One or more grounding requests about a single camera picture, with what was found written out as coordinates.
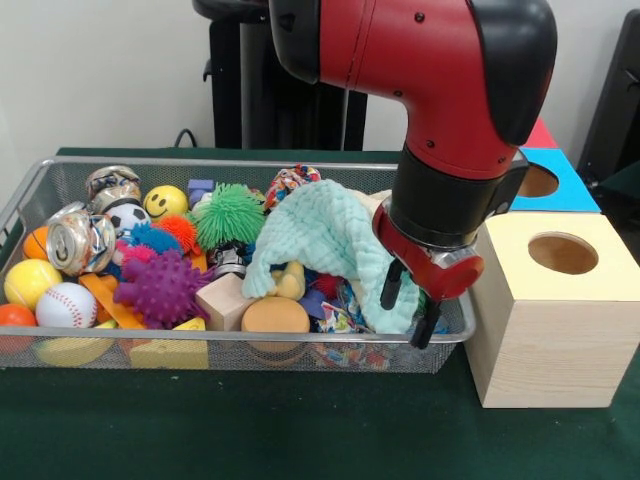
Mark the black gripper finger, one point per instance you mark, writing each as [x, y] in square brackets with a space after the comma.
[391, 285]
[426, 322]

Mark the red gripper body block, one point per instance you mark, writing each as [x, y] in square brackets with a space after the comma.
[440, 268]

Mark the mint green cloth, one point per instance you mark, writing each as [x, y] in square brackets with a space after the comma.
[330, 235]

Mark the wooden three-hole sorting box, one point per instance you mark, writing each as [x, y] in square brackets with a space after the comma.
[540, 340]

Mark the clear mesh bin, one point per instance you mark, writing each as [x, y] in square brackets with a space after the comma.
[200, 350]

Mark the cream knitted cloth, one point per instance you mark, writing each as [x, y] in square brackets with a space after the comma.
[378, 200]

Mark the orange round disc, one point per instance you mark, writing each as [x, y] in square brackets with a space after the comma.
[275, 315]

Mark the dark green table cloth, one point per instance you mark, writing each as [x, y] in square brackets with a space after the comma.
[300, 430]

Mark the wooden cube block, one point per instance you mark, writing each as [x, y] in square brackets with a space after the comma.
[225, 300]

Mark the green spiky ball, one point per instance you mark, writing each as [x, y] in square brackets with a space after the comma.
[228, 213]

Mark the purple spiky ball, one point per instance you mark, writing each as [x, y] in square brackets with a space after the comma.
[162, 287]

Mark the black floor stand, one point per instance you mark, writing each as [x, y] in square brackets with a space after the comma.
[615, 120]

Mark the yellow smiley face ball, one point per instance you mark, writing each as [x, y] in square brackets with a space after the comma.
[165, 202]

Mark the crushed silver can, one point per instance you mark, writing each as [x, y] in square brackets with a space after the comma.
[78, 240]

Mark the white baseball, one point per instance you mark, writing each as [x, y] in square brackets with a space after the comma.
[66, 305]

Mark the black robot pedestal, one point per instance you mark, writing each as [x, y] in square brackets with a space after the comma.
[240, 100]

